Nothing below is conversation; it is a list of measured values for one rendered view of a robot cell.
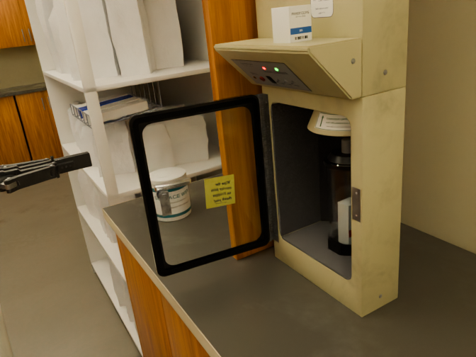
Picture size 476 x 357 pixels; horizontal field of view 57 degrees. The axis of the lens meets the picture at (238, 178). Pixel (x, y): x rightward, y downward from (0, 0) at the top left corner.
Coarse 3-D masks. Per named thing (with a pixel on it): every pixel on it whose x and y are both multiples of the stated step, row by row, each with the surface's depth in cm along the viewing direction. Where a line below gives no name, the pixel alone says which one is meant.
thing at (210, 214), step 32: (160, 128) 95; (192, 128) 98; (224, 128) 101; (160, 160) 97; (192, 160) 100; (224, 160) 103; (192, 192) 102; (224, 192) 105; (256, 192) 109; (160, 224) 101; (192, 224) 105; (224, 224) 108; (256, 224) 112; (192, 256) 107
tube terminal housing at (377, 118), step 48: (288, 0) 86; (336, 0) 75; (384, 0) 73; (384, 48) 76; (288, 96) 95; (384, 96) 79; (384, 144) 82; (384, 192) 86; (384, 240) 90; (336, 288) 98; (384, 288) 94
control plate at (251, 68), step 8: (240, 64) 93; (248, 64) 90; (256, 64) 87; (264, 64) 84; (272, 64) 81; (280, 64) 79; (248, 72) 94; (256, 72) 91; (264, 72) 88; (272, 72) 85; (280, 72) 83; (288, 72) 80; (256, 80) 96; (280, 80) 87; (288, 80) 84; (296, 80) 82; (296, 88) 86; (304, 88) 83
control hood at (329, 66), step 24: (216, 48) 93; (240, 48) 85; (264, 48) 78; (288, 48) 72; (312, 48) 68; (336, 48) 70; (360, 48) 73; (240, 72) 98; (312, 72) 74; (336, 72) 72; (360, 72) 74; (336, 96) 78
